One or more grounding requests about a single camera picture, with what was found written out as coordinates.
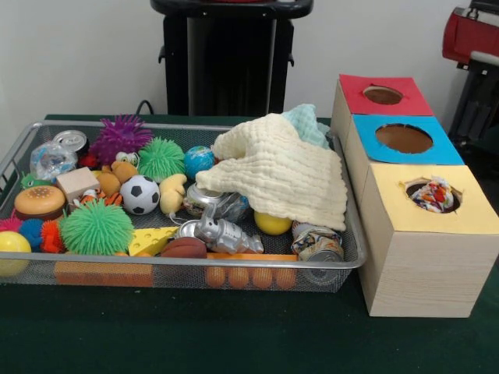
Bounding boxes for silver robot toy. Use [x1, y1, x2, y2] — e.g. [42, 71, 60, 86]
[193, 214, 265, 255]

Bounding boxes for toy hamburger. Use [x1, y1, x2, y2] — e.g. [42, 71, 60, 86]
[14, 185, 67, 222]

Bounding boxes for cream waffle cloth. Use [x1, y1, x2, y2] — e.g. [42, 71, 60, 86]
[194, 112, 349, 231]

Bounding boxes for yellow cheese wedge toy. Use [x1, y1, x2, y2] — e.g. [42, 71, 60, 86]
[128, 225, 180, 257]

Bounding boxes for multicolour confetti print cloth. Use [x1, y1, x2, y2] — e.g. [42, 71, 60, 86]
[409, 175, 457, 211]

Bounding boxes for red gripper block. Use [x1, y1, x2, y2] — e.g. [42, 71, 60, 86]
[442, 5, 499, 122]

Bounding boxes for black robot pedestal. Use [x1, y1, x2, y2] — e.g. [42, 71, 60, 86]
[150, 0, 315, 118]

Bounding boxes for black cable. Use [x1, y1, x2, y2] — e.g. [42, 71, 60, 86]
[135, 99, 165, 116]

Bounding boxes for black white soccer ball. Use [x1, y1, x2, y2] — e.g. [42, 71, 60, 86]
[119, 175, 161, 216]

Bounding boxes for yellow plush toy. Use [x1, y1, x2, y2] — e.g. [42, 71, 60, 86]
[158, 173, 189, 215]

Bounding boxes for mint green waffle cloth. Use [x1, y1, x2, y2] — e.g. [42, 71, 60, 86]
[281, 103, 331, 151]

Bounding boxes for wooden box with three holes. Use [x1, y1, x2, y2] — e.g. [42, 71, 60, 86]
[331, 73, 499, 319]

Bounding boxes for shallow grey mesh bin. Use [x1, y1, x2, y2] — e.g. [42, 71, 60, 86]
[0, 119, 368, 294]

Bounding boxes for green spiky rubber ball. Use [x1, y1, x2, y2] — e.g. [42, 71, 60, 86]
[138, 136, 186, 183]
[58, 200, 136, 256]

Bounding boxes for plain wooden cube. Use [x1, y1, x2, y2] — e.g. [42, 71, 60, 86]
[56, 166, 101, 203]

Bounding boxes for purple spiky rubber ball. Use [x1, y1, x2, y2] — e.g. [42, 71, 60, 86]
[89, 113, 154, 167]

